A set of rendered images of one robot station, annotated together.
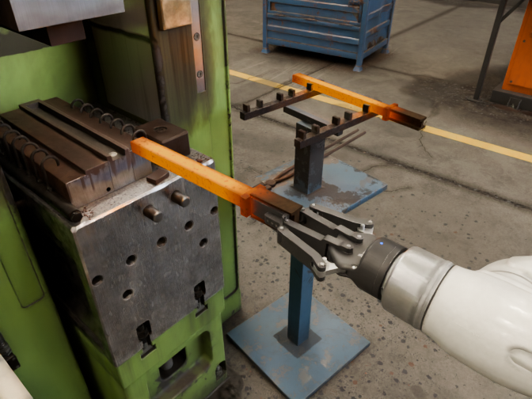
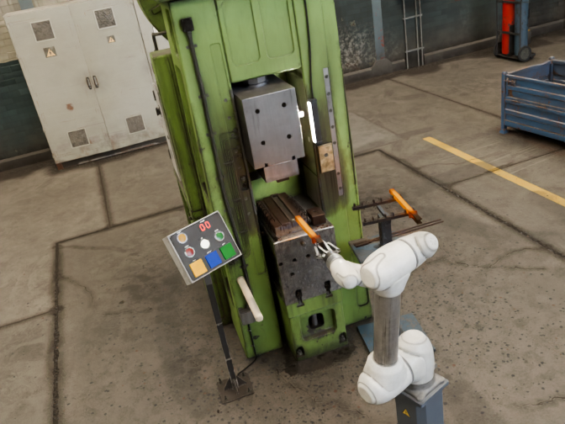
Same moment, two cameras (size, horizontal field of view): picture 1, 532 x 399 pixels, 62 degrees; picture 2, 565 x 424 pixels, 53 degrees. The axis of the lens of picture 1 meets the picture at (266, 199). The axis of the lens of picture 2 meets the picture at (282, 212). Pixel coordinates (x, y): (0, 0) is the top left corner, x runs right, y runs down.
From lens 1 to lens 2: 240 cm
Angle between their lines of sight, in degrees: 31
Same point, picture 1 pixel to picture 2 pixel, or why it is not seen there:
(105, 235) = (285, 248)
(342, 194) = not seen: hidden behind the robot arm
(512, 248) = not seen: outside the picture
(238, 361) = (357, 340)
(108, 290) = (284, 269)
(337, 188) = not seen: hidden behind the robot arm
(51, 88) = (284, 188)
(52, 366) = (265, 304)
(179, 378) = (319, 331)
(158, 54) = (319, 181)
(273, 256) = (408, 294)
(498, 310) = (337, 266)
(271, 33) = (508, 116)
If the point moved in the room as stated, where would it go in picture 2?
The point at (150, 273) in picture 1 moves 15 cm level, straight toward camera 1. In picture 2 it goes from (302, 268) to (298, 283)
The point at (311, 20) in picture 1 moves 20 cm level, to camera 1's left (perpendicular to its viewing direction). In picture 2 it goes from (542, 108) to (522, 108)
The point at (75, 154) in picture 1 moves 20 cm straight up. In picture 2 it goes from (281, 218) to (276, 188)
